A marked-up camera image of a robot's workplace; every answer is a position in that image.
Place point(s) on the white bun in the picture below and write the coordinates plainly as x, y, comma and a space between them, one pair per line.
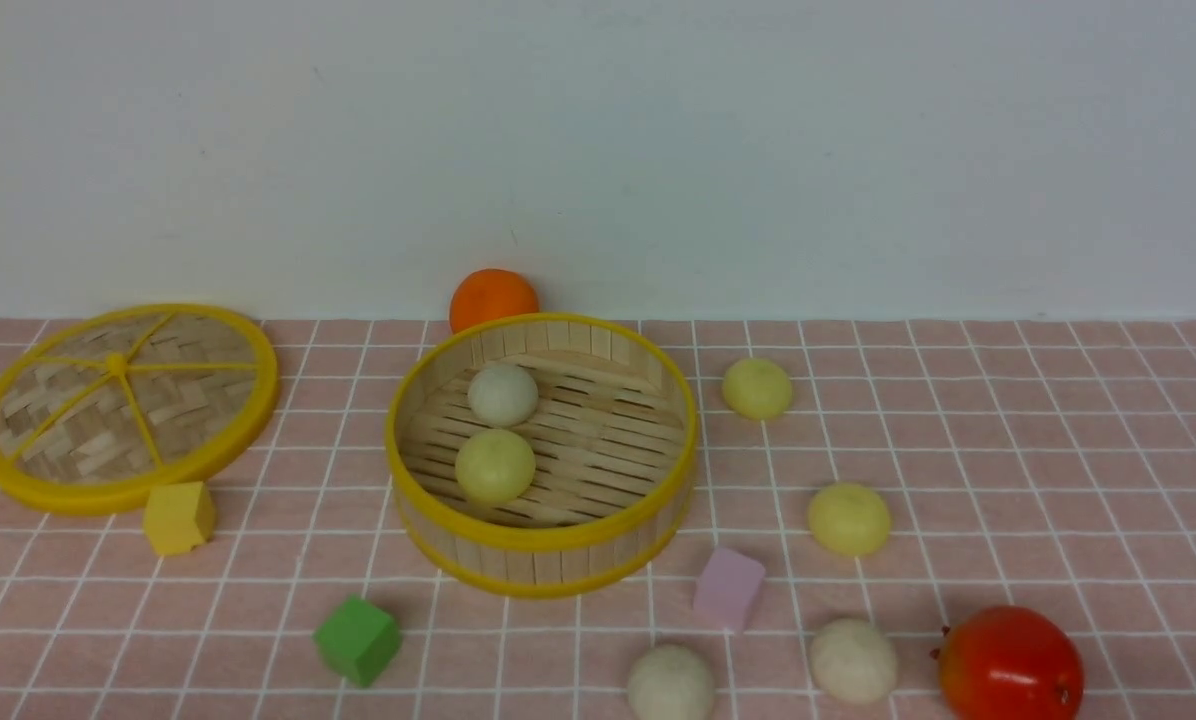
852, 661
503, 395
671, 681

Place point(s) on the yellow bun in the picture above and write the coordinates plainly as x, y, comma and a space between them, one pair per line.
757, 388
495, 466
849, 519

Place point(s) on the yellow bamboo steamer tray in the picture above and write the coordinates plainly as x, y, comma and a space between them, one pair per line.
615, 434

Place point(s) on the yellow bamboo steamer lid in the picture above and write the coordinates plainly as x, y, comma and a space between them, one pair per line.
96, 416

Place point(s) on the orange fruit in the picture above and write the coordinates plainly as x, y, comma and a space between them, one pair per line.
490, 294

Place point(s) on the pink cube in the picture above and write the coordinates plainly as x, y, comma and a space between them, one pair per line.
728, 588

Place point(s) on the green cube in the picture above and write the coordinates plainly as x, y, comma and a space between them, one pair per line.
358, 641

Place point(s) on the yellow cube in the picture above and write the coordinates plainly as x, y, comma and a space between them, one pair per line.
179, 518

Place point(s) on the pink checkered tablecloth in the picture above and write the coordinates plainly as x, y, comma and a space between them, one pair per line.
1051, 465

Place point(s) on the red tomato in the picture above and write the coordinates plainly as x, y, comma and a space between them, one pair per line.
1009, 662

